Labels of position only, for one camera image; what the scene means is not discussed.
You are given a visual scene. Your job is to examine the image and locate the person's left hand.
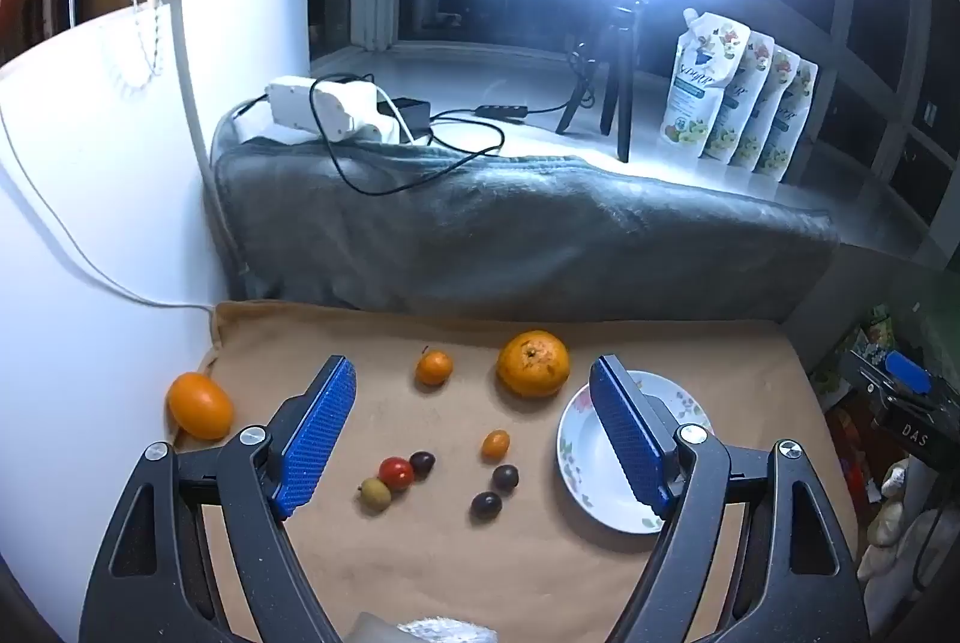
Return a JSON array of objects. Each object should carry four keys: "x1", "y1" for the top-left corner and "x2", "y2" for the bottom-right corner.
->
[{"x1": 352, "y1": 613, "x2": 500, "y2": 643}]

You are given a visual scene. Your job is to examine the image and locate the green packet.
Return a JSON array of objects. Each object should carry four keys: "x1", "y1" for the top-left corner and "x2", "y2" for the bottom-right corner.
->
[{"x1": 814, "y1": 305, "x2": 893, "y2": 396}]

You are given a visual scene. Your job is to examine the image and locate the white cable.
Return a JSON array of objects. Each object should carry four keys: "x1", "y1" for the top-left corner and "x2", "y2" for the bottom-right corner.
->
[{"x1": 0, "y1": 95, "x2": 271, "y2": 318}]

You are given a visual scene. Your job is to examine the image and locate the small tangerine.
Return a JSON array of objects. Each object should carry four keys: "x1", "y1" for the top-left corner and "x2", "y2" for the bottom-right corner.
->
[{"x1": 415, "y1": 346, "x2": 455, "y2": 387}]

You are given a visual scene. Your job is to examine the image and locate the red cherry tomato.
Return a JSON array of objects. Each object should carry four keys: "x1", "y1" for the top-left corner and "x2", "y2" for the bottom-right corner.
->
[{"x1": 378, "y1": 456, "x2": 415, "y2": 490}]

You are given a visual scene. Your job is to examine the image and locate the black power adapter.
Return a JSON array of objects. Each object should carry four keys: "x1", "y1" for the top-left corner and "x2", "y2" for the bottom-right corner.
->
[{"x1": 375, "y1": 97, "x2": 432, "y2": 145}]

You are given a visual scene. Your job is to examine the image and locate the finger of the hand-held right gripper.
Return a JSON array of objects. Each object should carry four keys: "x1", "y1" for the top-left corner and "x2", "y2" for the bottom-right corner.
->
[
  {"x1": 851, "y1": 350, "x2": 901, "y2": 411},
  {"x1": 885, "y1": 350, "x2": 935, "y2": 393}
]

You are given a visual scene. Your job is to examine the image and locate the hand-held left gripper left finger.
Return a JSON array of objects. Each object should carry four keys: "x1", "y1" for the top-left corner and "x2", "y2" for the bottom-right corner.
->
[{"x1": 79, "y1": 354, "x2": 357, "y2": 643}]

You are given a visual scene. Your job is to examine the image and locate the tan mat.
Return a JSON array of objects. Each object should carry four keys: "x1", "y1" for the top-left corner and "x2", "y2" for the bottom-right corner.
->
[{"x1": 174, "y1": 301, "x2": 860, "y2": 643}]

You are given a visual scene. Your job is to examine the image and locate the large rough-skinned orange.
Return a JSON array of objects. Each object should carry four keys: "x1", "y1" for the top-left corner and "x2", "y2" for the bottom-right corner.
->
[{"x1": 496, "y1": 330, "x2": 571, "y2": 399}]

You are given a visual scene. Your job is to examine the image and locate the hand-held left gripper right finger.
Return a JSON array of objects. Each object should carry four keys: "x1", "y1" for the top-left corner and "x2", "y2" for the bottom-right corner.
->
[{"x1": 589, "y1": 354, "x2": 871, "y2": 643}]

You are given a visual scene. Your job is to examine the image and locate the white floral plate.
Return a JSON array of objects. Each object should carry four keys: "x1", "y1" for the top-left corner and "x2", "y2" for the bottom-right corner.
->
[{"x1": 556, "y1": 370, "x2": 715, "y2": 534}]

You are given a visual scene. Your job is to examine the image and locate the grey blanket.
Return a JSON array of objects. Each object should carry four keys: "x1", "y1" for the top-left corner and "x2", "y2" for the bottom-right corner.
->
[{"x1": 210, "y1": 113, "x2": 839, "y2": 323}]

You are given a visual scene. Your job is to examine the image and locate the smooth orange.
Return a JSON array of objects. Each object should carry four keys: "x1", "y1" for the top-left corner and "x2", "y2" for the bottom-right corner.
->
[{"x1": 166, "y1": 371, "x2": 235, "y2": 441}]

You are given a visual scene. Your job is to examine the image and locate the white floral refill pouch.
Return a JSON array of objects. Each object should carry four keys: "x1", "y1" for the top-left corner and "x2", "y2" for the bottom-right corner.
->
[
  {"x1": 656, "y1": 8, "x2": 753, "y2": 156},
  {"x1": 705, "y1": 31, "x2": 775, "y2": 164},
  {"x1": 742, "y1": 44, "x2": 801, "y2": 171},
  {"x1": 765, "y1": 59, "x2": 820, "y2": 179}
]

